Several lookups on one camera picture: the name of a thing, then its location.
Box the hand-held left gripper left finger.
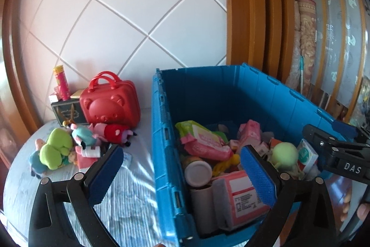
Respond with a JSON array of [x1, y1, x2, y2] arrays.
[[27, 144, 125, 247]]

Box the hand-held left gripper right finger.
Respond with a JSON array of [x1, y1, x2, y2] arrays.
[[240, 144, 339, 247]]

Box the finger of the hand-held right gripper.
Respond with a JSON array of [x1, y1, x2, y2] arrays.
[[302, 124, 358, 151]]

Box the green white box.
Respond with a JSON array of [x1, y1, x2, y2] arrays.
[[297, 138, 318, 173]]

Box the small pink tissue pack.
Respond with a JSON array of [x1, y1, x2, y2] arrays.
[[238, 120, 262, 147], [76, 152, 100, 169], [212, 170, 271, 229]]

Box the yellow plastic toy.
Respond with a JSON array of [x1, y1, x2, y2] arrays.
[[212, 153, 240, 177]]

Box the light green plush ball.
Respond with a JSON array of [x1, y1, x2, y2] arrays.
[[272, 142, 299, 169]]

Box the beige jar white lid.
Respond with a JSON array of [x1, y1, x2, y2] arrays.
[[184, 157, 213, 188]]

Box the pink wet wipes pack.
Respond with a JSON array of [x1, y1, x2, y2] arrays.
[[181, 133, 233, 161]]

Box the blue plastic crate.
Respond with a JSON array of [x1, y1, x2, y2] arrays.
[[152, 63, 362, 247]]

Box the green wet wipes pack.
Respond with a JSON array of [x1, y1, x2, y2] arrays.
[[175, 120, 229, 146]]

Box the person's right hand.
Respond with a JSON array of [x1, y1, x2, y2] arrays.
[[339, 185, 370, 224]]

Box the white pill bottle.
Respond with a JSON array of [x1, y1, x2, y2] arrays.
[[81, 146, 101, 158]]

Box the striped blue bed sheet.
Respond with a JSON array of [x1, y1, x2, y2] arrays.
[[0, 108, 174, 247]]

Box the small tan plush toy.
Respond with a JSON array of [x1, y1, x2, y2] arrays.
[[62, 153, 78, 167]]

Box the red dress pig plush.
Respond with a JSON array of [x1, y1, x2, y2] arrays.
[[94, 122, 138, 147]]

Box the teal plush toy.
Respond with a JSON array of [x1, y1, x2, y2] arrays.
[[71, 124, 102, 147]]

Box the green plush toy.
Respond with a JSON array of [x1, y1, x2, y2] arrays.
[[39, 128, 73, 170]]

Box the turquoise pole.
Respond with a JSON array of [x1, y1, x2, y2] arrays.
[[298, 56, 305, 95]]

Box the blue dress pig plush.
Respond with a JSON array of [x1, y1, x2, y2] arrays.
[[29, 139, 50, 177]]

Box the black printed box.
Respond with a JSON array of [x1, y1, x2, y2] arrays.
[[51, 98, 87, 126]]

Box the red bear suitcase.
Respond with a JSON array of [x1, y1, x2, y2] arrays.
[[79, 71, 141, 127]]

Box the small pink white box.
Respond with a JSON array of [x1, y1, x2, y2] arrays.
[[49, 86, 62, 103]]

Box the rolled patterned carpet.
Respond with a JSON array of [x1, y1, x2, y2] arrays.
[[285, 0, 318, 97]]

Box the red yellow chip can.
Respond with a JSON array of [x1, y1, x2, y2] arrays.
[[52, 65, 71, 101]]

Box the frosted patterned glass door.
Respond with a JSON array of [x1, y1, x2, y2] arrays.
[[301, 0, 370, 132]]

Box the wooden padded headboard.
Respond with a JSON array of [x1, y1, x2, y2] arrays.
[[0, 0, 292, 134]]

